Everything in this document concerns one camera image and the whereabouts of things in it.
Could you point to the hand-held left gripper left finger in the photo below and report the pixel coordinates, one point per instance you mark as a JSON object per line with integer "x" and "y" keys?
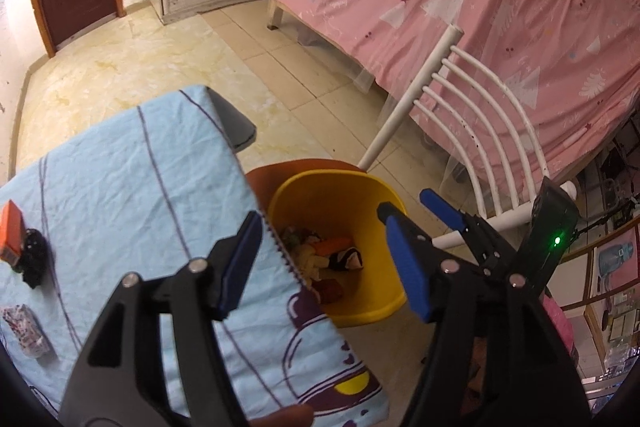
{"x": 240, "y": 267}

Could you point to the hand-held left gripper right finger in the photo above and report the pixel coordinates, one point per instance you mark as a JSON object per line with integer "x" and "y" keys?
{"x": 407, "y": 267}

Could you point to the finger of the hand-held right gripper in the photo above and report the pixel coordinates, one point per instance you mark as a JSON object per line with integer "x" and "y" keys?
{"x": 391, "y": 209}
{"x": 439, "y": 206}

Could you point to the black and pink sock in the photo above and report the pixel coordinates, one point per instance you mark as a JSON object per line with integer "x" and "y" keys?
{"x": 347, "y": 259}

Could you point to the yellow plastic bin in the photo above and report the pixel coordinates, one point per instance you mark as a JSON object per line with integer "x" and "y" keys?
{"x": 330, "y": 202}

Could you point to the toys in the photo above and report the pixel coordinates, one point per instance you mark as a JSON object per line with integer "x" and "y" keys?
{"x": 307, "y": 264}

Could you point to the long orange box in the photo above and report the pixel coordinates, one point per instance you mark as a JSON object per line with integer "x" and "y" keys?
{"x": 331, "y": 246}

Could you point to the red cartoon plastic bag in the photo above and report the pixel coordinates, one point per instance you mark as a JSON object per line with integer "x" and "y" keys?
{"x": 330, "y": 291}

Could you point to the person's left hand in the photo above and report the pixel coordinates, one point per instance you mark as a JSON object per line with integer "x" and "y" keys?
{"x": 280, "y": 417}

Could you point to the pink printed box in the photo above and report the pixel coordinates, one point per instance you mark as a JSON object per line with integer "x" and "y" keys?
{"x": 616, "y": 262}

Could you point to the brown plastic bucket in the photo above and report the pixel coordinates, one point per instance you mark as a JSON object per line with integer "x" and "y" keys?
{"x": 265, "y": 187}

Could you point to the pink cloth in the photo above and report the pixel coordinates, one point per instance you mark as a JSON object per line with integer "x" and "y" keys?
{"x": 556, "y": 327}

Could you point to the light blue striped sheet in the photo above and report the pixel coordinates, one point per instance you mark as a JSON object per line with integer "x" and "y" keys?
{"x": 150, "y": 207}

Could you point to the white slatted chair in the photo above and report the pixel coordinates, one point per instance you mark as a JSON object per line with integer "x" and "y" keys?
{"x": 435, "y": 62}

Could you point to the grey table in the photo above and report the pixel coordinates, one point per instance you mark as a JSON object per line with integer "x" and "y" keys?
{"x": 235, "y": 122}

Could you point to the black fuzzy cloth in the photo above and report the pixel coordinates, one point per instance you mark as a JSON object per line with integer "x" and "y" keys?
{"x": 34, "y": 257}

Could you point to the clear printed plastic packet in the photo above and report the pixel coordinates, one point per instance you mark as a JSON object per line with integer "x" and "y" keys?
{"x": 25, "y": 332}

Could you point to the small orange box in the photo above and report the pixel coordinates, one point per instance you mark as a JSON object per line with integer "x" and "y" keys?
{"x": 11, "y": 227}

